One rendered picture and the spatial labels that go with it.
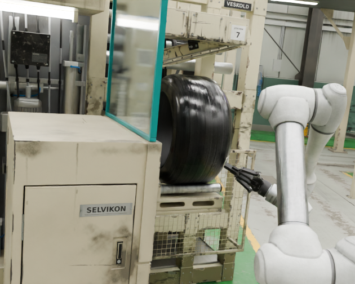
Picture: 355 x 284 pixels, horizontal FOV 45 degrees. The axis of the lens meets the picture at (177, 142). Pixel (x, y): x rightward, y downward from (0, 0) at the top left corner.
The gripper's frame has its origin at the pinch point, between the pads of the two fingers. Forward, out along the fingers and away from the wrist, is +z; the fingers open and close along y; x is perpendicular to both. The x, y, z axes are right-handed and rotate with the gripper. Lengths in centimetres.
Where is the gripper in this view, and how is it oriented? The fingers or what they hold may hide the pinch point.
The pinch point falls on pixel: (231, 168)
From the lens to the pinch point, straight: 210.7
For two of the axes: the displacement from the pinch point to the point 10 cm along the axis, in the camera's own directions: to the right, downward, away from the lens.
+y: -2.7, 7.5, 6.0
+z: -8.3, -5.0, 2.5
